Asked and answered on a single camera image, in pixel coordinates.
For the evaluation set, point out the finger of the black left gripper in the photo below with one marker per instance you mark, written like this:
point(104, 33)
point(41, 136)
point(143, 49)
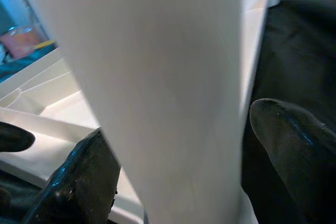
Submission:
point(4, 199)
point(15, 138)

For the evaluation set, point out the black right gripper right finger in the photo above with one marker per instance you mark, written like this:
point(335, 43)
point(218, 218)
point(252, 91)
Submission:
point(302, 155)

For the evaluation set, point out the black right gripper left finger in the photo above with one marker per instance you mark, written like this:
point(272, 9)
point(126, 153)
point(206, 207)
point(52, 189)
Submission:
point(84, 182)

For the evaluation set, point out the white plastic table top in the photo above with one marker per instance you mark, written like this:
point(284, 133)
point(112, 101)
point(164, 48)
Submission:
point(52, 95)

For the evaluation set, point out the white plastic table leg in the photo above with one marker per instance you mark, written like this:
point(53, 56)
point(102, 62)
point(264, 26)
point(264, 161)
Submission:
point(157, 90)

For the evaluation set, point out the pink blurred container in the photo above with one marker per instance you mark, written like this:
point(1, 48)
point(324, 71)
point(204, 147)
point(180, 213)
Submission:
point(19, 43)

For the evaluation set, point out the yellow flat object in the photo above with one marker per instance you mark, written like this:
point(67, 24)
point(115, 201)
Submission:
point(45, 44)

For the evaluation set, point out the black plastic cover sheet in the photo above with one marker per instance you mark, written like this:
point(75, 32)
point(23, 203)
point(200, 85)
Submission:
point(302, 51)

